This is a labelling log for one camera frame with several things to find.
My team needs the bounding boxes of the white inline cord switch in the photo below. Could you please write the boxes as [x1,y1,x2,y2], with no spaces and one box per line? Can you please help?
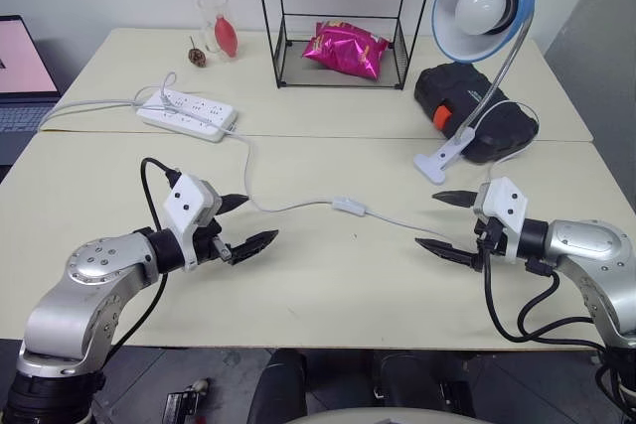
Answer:
[331,197,368,213]

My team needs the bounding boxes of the blue clamp desk lamp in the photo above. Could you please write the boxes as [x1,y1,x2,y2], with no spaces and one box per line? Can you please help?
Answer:
[412,0,537,185]

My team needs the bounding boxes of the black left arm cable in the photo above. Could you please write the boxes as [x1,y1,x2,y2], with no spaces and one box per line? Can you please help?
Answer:
[106,157,183,363]

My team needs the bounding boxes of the black wire frame shelf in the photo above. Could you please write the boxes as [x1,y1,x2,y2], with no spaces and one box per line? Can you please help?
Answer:
[251,0,441,91]

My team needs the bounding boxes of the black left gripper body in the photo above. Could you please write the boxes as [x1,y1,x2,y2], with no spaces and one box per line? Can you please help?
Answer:
[191,216,235,267]

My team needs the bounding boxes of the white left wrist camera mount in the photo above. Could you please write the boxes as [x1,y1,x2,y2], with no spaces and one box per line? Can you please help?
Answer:
[163,174,224,272]

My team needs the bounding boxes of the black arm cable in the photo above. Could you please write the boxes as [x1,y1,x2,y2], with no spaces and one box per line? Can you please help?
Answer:
[106,157,183,363]
[481,244,615,353]

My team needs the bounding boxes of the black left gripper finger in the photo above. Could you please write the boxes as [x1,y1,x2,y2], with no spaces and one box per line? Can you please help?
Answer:
[218,193,250,217]
[229,228,281,266]

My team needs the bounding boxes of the white light bulb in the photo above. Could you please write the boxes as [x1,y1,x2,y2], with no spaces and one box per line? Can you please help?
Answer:
[455,0,513,37]

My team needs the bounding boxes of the pink snack bag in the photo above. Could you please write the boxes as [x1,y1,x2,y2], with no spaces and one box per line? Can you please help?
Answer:
[301,20,390,81]

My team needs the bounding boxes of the clear glass beaker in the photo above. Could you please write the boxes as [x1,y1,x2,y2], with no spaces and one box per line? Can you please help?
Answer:
[198,0,235,56]

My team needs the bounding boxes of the white cord with switch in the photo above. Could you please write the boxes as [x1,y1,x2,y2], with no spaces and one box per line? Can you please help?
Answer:
[221,98,541,246]

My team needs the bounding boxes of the small black floor device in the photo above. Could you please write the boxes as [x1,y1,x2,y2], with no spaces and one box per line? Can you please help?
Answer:
[161,377,213,424]

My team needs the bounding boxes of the grey laptop pink screen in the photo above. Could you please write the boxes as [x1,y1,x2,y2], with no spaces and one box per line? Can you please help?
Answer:
[0,15,62,167]

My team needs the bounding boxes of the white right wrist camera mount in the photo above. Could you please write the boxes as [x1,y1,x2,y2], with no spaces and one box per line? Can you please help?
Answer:
[472,177,529,264]

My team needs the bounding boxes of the black tool case orange latch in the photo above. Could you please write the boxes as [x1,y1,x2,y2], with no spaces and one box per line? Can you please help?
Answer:
[413,64,541,166]

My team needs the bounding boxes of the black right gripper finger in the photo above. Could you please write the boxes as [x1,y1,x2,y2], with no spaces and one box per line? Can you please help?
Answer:
[413,237,483,272]
[430,189,481,210]

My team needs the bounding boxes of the white power strip cable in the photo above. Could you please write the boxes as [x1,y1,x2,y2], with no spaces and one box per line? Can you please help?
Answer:
[38,71,179,130]

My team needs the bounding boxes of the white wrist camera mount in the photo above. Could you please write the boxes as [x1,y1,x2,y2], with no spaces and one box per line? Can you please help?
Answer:
[472,177,529,264]
[163,174,224,272]

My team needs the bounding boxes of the red rubber bulb dropper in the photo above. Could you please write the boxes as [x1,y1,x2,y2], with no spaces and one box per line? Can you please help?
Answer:
[198,0,241,61]

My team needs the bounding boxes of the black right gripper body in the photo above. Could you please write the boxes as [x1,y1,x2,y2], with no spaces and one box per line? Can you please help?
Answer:
[473,214,509,272]

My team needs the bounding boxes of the white power strip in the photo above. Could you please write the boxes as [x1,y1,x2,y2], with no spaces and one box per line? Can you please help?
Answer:
[136,87,239,143]

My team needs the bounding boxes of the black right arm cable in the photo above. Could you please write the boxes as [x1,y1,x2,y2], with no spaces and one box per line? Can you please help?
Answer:
[481,244,615,353]

